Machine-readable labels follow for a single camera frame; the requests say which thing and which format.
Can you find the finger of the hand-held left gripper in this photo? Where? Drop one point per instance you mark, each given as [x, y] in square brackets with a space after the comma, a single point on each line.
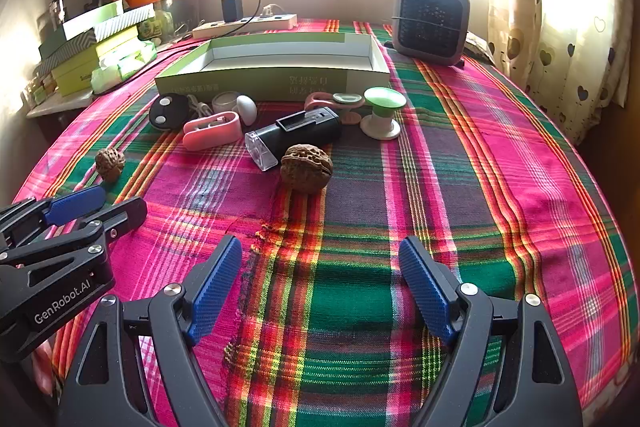
[75, 205]
[130, 212]

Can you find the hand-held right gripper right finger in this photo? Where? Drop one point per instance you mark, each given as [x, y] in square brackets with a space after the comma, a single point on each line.
[425, 292]

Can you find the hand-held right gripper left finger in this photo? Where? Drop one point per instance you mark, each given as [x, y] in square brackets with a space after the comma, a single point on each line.
[215, 292]

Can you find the rough light walnut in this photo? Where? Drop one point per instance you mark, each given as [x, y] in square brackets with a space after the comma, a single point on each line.
[109, 164]

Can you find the large pink clip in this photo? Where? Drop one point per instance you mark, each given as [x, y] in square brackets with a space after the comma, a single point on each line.
[200, 139]

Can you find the black oval device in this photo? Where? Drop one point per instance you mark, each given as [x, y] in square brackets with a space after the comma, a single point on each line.
[175, 112]

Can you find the clear round plastic lid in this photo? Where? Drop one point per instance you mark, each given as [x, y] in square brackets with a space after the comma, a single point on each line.
[225, 102]

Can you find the smooth dark walnut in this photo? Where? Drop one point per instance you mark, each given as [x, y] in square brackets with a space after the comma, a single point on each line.
[306, 169]

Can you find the white mushroom knob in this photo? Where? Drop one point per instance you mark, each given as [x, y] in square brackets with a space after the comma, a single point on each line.
[246, 109]

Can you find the green white cardboard box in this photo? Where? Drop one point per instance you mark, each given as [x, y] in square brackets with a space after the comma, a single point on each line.
[250, 84]

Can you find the green topped knob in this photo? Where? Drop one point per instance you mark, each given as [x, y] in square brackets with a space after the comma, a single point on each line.
[382, 97]

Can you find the small pink clip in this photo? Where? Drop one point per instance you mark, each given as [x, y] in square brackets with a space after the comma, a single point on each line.
[320, 99]

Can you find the white side table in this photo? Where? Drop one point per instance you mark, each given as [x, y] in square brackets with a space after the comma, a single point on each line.
[60, 104]

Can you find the pink green plaid cloth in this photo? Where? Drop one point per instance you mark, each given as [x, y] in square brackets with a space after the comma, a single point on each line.
[400, 187]

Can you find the yellow green box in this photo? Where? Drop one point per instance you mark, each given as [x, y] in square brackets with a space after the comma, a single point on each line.
[80, 67]

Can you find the green tissue pack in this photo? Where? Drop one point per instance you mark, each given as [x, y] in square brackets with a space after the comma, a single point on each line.
[125, 67]

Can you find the green packet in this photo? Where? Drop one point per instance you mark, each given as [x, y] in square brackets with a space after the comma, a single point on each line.
[152, 28]

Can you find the grey striped box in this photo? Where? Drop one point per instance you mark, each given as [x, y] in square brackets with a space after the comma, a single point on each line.
[120, 24]

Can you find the dark glass container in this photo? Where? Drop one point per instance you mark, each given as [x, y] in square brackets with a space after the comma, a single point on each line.
[57, 9]

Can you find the black charger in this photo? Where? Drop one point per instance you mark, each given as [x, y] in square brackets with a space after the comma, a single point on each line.
[232, 9]

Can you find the white power strip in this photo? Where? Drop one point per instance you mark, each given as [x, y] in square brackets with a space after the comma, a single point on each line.
[260, 24]

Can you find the white plug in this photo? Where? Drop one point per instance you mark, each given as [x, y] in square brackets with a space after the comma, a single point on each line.
[270, 11]

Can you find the grey space heater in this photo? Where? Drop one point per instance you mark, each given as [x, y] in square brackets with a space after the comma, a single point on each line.
[430, 22]

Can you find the heart print curtain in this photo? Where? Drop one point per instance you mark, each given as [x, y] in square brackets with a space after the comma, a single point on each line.
[565, 32]

